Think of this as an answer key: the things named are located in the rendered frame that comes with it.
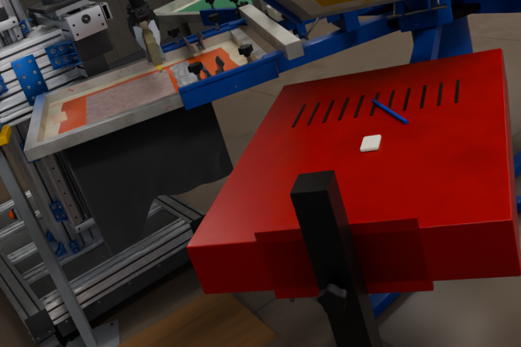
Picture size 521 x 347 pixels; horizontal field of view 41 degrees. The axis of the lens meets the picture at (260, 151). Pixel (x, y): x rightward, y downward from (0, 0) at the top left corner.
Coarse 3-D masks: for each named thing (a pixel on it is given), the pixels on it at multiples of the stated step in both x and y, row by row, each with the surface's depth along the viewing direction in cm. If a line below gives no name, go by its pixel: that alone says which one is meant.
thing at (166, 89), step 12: (168, 84) 232; (132, 96) 232; (144, 96) 228; (156, 96) 225; (96, 108) 231; (108, 108) 228; (120, 108) 224; (72, 120) 228; (84, 120) 224; (96, 120) 220; (60, 132) 219
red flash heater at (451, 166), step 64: (448, 64) 137; (320, 128) 127; (384, 128) 120; (448, 128) 113; (256, 192) 112; (384, 192) 101; (448, 192) 96; (512, 192) 96; (192, 256) 103; (256, 256) 100; (384, 256) 94; (448, 256) 91; (512, 256) 89
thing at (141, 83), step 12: (192, 60) 250; (204, 60) 246; (228, 60) 238; (156, 72) 250; (168, 72) 246; (120, 84) 249; (132, 84) 245; (144, 84) 241; (156, 84) 236; (84, 96) 249; (96, 96) 245; (108, 96) 241; (120, 96) 236; (72, 108) 240; (84, 108) 236
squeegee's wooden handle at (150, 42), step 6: (144, 24) 239; (144, 30) 230; (150, 30) 230; (144, 36) 222; (150, 36) 219; (150, 42) 212; (150, 48) 212; (156, 48) 213; (150, 54) 213; (156, 54) 213; (156, 60) 214
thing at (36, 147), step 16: (224, 32) 260; (240, 32) 253; (256, 48) 228; (128, 64) 258; (144, 64) 257; (96, 80) 255; (112, 80) 256; (48, 96) 253; (64, 96) 254; (176, 96) 207; (128, 112) 206; (144, 112) 207; (160, 112) 208; (32, 128) 220; (80, 128) 206; (96, 128) 205; (112, 128) 206; (32, 144) 206; (48, 144) 204; (64, 144) 205; (32, 160) 204
